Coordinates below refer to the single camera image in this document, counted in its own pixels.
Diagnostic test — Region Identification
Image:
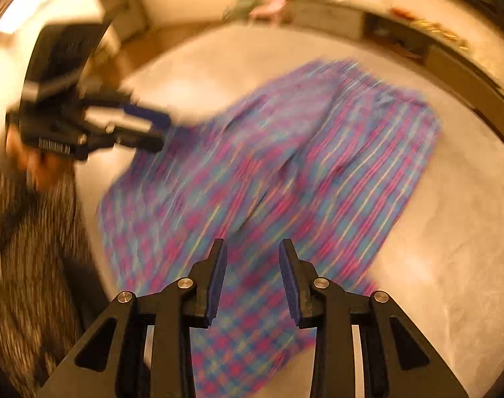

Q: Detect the pale tall cabinet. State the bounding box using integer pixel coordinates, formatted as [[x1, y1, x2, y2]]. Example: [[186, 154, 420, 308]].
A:
[[90, 0, 150, 43]]

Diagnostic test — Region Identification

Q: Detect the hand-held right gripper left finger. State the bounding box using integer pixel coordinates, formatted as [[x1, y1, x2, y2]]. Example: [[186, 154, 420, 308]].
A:
[[36, 238, 228, 398]]

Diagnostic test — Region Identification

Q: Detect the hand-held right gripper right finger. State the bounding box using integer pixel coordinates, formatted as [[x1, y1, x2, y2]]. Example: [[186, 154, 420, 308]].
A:
[[279, 238, 468, 398]]

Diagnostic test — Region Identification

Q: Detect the blue pink plaid shirt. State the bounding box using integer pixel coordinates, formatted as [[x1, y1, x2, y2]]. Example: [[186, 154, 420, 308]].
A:
[[98, 59, 441, 398]]

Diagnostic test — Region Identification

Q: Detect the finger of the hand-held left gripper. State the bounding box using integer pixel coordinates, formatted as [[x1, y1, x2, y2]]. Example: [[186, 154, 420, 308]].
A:
[[87, 125, 166, 153], [83, 90, 172, 129]]

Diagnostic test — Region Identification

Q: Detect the person's left hand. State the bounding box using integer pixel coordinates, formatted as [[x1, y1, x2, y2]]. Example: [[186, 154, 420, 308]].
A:
[[5, 129, 76, 190]]

